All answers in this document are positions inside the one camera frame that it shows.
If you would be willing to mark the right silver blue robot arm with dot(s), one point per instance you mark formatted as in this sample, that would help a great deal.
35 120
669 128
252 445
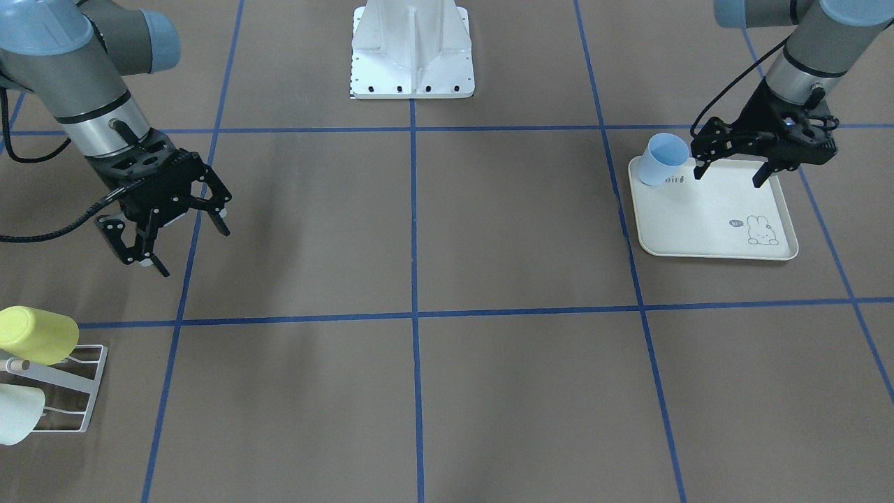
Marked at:
74 55

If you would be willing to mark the yellow plastic cup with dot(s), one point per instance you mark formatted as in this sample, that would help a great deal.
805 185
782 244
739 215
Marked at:
39 336

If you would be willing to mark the pale green plastic cup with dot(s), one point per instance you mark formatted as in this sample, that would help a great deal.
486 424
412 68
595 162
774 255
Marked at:
21 409

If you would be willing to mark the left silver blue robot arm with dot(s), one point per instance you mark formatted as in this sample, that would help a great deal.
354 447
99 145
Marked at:
828 38

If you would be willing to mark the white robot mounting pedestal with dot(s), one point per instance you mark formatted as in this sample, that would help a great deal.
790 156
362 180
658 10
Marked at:
411 50

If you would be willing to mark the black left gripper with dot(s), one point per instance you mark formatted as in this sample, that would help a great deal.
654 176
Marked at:
753 115

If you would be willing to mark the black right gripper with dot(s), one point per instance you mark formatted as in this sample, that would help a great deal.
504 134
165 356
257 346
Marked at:
183 200

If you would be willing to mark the white wire cup rack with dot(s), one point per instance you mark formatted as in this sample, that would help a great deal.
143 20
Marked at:
71 387

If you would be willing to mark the cream plastic tray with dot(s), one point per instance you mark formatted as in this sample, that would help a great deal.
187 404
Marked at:
721 215

